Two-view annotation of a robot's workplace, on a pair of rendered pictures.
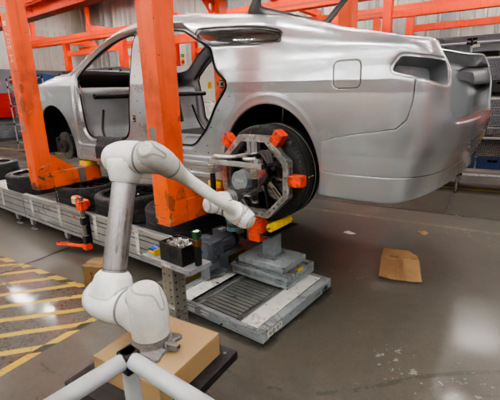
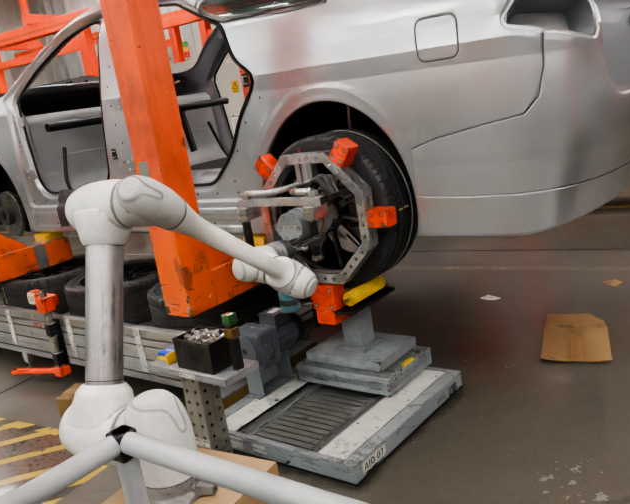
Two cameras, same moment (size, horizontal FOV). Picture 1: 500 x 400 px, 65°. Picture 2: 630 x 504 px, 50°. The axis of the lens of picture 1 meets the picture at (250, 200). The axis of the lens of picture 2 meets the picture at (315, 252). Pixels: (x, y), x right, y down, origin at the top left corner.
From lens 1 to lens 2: 0.23 m
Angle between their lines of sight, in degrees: 3
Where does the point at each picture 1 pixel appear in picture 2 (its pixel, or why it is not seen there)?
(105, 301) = (94, 429)
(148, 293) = (159, 407)
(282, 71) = (336, 47)
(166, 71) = (154, 70)
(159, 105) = (149, 126)
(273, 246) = (360, 329)
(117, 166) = (90, 221)
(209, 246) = (255, 341)
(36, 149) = not seen: outside the picture
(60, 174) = (6, 259)
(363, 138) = (476, 135)
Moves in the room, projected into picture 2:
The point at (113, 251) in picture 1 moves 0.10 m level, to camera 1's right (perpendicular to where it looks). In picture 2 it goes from (100, 351) to (137, 346)
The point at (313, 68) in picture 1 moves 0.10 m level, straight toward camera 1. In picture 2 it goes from (384, 36) to (383, 34)
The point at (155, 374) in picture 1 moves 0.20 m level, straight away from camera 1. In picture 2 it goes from (157, 448) to (146, 384)
